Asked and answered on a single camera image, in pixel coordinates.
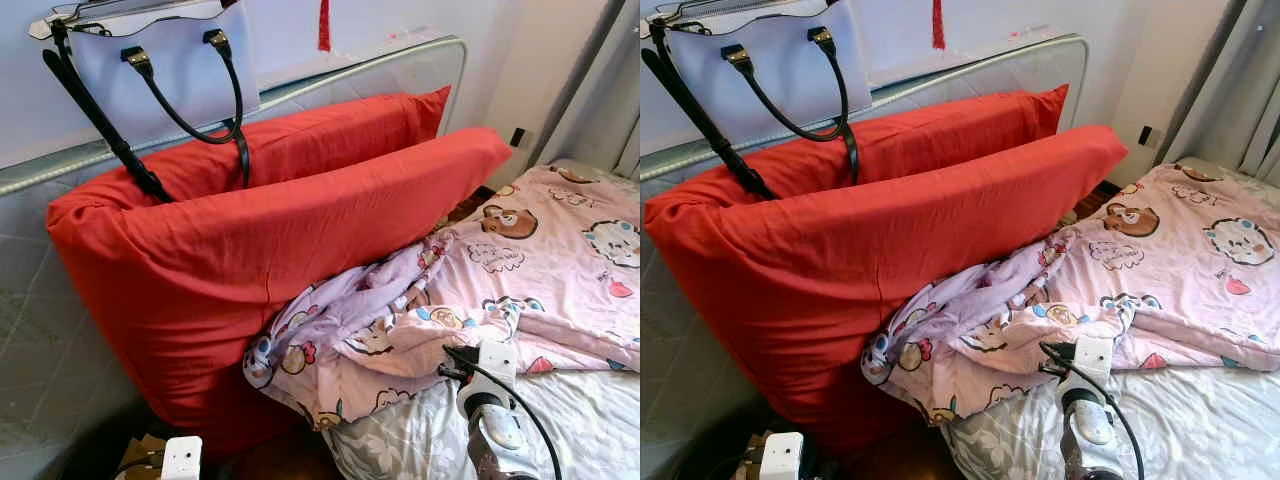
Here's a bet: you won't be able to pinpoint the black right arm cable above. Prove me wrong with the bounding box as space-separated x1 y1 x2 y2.
1040 342 1146 480
445 345 563 480

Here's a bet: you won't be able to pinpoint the pink cartoon print blanket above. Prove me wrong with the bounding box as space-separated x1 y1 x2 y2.
243 165 641 431
862 162 1280 426

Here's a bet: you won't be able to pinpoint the red pillow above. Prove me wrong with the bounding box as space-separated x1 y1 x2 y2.
643 123 1129 456
45 125 513 461
80 85 453 201
690 83 1071 201

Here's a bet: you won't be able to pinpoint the white handbag black straps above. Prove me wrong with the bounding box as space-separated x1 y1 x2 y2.
640 0 861 201
28 0 261 203

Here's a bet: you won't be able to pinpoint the beige floral bedspread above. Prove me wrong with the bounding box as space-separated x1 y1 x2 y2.
942 360 1280 480
322 365 641 480

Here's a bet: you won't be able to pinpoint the large brown cardboard box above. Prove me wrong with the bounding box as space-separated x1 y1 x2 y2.
115 432 169 480

